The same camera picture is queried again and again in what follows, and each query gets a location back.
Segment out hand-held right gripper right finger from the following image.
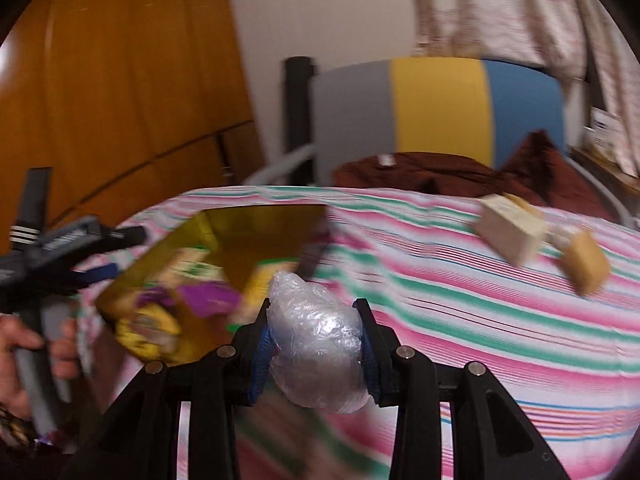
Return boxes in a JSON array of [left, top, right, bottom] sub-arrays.
[[352, 298, 571, 480]]

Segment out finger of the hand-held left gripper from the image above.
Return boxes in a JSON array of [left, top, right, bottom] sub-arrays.
[[97, 226, 148, 253], [70, 262, 123, 291]]

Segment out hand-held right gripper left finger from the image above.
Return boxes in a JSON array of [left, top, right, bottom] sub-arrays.
[[60, 299, 273, 480]]

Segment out clear plastic bag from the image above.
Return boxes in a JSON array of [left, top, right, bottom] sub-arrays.
[[266, 270, 373, 415]]

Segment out purple snack packet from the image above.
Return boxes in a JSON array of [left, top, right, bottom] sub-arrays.
[[137, 282, 241, 318]]

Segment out yellow cardboard box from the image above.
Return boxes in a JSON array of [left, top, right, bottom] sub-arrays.
[[95, 204, 331, 366]]

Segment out person's left hand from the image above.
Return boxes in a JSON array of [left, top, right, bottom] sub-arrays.
[[0, 316, 81, 421]]

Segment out striped bedsheet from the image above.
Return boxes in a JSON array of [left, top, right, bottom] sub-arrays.
[[75, 185, 640, 480]]

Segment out wooden wardrobe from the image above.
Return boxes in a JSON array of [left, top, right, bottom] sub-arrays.
[[0, 0, 266, 256]]

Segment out small white box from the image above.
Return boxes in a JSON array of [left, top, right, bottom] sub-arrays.
[[474, 194, 548, 267]]

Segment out dark red cloth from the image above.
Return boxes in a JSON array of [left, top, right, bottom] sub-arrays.
[[332, 130, 616, 221]]

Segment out large yellow sponge cake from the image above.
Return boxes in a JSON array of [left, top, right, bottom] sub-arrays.
[[560, 230, 612, 296]]

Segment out grey yellow blue chair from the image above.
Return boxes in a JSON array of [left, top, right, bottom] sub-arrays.
[[245, 56, 568, 188]]

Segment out wooden side shelf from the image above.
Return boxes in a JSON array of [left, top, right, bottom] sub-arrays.
[[570, 147, 640, 196]]

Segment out white carton with blue print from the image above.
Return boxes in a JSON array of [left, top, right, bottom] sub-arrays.
[[582, 107, 623, 161]]

